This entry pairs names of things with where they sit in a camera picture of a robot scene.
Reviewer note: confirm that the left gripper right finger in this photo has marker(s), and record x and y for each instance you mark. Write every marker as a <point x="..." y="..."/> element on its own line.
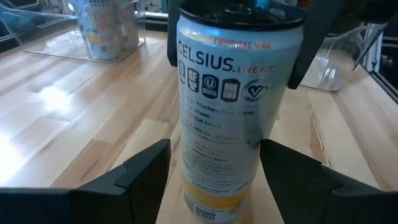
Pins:
<point x="326" y="205"/>

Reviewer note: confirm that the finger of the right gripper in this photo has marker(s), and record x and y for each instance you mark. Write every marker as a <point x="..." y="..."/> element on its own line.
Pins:
<point x="172" y="31"/>
<point x="317" y="37"/>

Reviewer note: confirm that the black aluminium table frame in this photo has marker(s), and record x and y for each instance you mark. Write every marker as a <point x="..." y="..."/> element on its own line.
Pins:
<point x="390" y="77"/>

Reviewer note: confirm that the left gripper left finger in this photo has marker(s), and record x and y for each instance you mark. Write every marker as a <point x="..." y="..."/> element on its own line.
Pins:
<point x="77" y="208"/>

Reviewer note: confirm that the clear plastic bin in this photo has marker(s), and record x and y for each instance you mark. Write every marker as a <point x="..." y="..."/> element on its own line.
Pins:
<point x="342" y="62"/>
<point x="56" y="43"/>

